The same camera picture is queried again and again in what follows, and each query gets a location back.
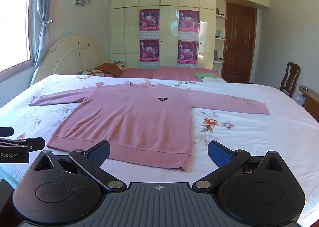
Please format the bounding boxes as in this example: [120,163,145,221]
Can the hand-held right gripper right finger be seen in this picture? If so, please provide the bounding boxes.
[192,140,286,192]

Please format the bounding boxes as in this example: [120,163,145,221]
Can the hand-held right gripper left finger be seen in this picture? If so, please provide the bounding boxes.
[33,140,127,192]

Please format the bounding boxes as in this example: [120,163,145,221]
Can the pink long-sleeved sweater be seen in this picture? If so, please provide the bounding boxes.
[28,82,270,173]

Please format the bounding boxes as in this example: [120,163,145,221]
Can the white floral bed sheet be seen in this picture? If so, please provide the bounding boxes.
[0,74,319,227]

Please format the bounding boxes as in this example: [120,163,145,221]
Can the folded green cloth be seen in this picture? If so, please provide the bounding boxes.
[194,72,222,80]

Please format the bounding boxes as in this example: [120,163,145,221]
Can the floral patterned pillow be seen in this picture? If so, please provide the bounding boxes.
[77,69,108,77]

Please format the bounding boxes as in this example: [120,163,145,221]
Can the orange-brown pillow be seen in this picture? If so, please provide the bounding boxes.
[95,63,126,77]

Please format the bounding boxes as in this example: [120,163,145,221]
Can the brown wooden door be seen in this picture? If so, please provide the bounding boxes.
[222,1,257,84]

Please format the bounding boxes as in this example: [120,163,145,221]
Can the cream round headboard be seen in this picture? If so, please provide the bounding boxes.
[32,34,111,84]

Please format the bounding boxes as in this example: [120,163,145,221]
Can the pink bed cover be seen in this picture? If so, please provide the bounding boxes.
[120,66,222,82]

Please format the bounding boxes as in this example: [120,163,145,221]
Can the dark wooden chair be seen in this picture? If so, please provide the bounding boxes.
[280,62,301,98]

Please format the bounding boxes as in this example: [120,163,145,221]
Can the brown wooden furniture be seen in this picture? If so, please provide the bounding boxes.
[299,85,319,116]

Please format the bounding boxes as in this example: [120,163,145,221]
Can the window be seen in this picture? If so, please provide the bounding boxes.
[0,0,34,73]

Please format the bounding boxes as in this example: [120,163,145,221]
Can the purple wall poster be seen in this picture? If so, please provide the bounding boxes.
[178,9,199,40]
[139,9,160,39]
[177,40,198,68]
[139,39,160,69]

